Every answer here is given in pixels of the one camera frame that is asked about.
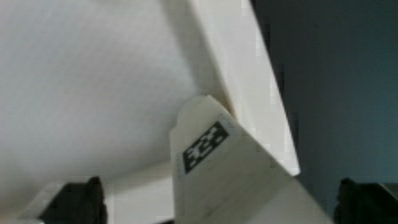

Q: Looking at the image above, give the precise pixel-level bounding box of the white desk leg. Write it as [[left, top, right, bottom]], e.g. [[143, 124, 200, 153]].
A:
[[170, 96, 331, 224]]

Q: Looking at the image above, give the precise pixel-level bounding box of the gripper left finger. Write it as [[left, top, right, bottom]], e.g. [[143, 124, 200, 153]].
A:
[[15, 175, 109, 224]]

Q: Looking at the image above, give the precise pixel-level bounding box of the white desk top panel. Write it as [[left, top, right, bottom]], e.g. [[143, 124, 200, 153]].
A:
[[0, 0, 299, 224]]

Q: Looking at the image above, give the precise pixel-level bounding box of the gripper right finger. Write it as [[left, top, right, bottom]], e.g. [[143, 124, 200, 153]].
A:
[[333, 178, 398, 224]]

